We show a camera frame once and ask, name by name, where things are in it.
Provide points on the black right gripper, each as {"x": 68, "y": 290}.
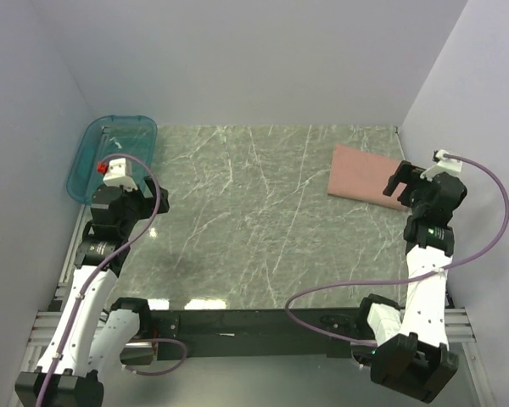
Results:
{"x": 405, "y": 174}

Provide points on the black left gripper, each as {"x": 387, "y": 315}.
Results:
{"x": 148, "y": 203}

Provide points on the pink t shirt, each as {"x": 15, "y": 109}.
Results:
{"x": 362, "y": 176}

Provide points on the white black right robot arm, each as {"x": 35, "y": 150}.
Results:
{"x": 412, "y": 355}

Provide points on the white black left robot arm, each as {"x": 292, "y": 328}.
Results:
{"x": 84, "y": 349}

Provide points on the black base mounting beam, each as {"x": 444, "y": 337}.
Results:
{"x": 229, "y": 333}

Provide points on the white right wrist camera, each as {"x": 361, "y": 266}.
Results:
{"x": 442, "y": 164}

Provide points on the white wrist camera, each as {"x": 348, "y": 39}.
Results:
{"x": 442, "y": 164}
{"x": 117, "y": 173}

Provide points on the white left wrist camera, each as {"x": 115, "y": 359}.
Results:
{"x": 117, "y": 173}

